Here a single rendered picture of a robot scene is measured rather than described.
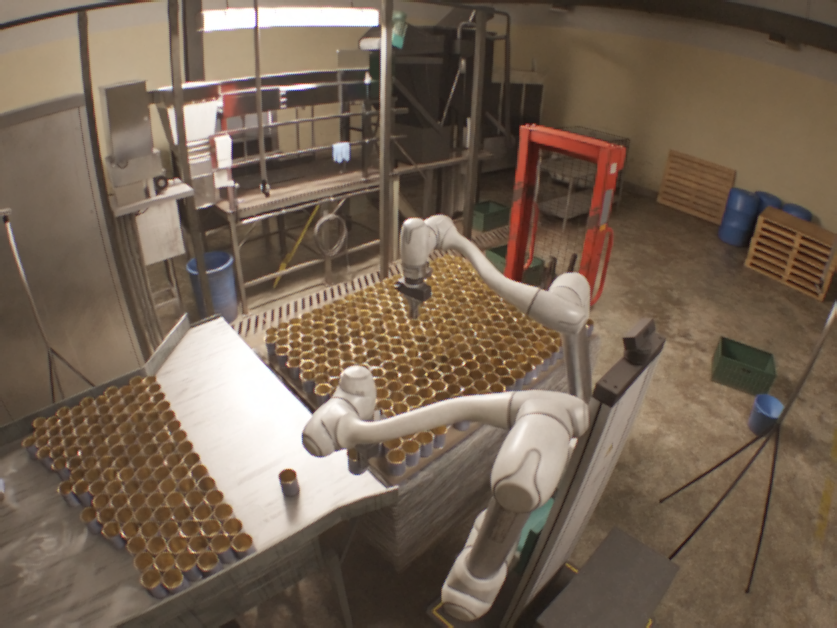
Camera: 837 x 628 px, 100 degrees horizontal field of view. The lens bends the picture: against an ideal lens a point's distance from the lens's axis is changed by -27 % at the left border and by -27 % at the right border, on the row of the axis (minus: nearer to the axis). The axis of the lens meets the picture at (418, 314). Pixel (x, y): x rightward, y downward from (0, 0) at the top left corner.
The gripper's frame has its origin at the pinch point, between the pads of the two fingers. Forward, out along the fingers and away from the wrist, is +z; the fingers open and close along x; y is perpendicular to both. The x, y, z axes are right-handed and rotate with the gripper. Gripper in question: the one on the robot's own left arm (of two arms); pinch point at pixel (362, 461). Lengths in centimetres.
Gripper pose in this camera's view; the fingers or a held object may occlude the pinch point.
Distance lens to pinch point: 159.4
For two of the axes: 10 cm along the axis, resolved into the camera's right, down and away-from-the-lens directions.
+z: -0.3, 8.5, 5.2
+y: -7.4, 3.3, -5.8
